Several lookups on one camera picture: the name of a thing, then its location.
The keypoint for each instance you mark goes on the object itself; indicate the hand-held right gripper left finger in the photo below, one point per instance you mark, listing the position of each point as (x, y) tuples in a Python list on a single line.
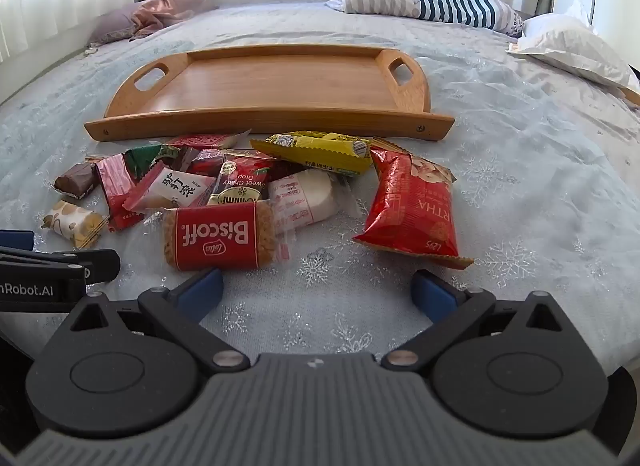
[(200, 293)]

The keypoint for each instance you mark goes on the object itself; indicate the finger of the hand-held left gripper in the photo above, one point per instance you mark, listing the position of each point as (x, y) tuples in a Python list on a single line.
[(100, 266), (15, 240)]

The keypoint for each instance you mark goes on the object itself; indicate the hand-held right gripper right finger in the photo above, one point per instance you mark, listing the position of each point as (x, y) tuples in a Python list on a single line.
[(432, 296)]

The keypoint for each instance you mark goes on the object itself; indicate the beige patterned snack packet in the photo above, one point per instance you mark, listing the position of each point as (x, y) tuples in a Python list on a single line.
[(75, 223)]

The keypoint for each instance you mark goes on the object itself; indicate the red biscuit packet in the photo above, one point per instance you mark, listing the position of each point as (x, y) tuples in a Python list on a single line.
[(215, 238)]

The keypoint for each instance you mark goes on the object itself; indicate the long red bar packet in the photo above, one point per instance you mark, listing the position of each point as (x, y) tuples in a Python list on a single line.
[(112, 191)]

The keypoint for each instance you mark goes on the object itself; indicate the brown nut bar packet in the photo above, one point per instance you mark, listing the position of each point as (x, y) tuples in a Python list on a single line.
[(75, 180)]

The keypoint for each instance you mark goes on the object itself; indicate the red nut snack bag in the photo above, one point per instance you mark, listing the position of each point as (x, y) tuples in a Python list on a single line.
[(410, 211)]

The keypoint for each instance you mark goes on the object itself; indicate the pink white candy packet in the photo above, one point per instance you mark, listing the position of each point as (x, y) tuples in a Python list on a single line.
[(175, 188)]

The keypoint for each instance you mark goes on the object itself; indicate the green snack packet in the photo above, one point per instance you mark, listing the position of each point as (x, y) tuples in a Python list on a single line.
[(145, 158)]

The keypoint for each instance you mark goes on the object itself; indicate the gold red mint candy packet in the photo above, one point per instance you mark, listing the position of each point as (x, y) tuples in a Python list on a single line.
[(240, 178)]

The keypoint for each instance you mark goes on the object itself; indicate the small red snack packet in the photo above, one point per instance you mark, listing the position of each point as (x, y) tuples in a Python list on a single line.
[(205, 163)]

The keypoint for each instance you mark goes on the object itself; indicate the white cake clear packet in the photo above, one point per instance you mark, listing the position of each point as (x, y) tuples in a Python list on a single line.
[(305, 196)]

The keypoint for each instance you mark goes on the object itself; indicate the red white snack packet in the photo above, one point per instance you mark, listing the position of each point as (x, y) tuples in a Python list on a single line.
[(205, 139)]

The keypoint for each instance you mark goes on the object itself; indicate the yellow snack packet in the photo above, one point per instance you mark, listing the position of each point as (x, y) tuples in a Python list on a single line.
[(310, 153)]

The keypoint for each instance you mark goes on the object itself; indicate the small pale item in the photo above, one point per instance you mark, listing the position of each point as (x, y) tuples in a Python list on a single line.
[(90, 48)]

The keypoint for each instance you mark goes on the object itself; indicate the purple pillow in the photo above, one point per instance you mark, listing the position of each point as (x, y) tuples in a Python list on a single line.
[(112, 23)]

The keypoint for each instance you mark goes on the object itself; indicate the pink crumpled cloth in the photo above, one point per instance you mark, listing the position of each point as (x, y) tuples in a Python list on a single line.
[(170, 8)]

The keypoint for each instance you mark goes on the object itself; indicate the white pillow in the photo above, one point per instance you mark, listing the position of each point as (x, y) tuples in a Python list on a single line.
[(565, 43)]

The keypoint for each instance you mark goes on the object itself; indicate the bed with pale blue cover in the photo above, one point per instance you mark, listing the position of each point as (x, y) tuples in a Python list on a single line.
[(300, 20)]

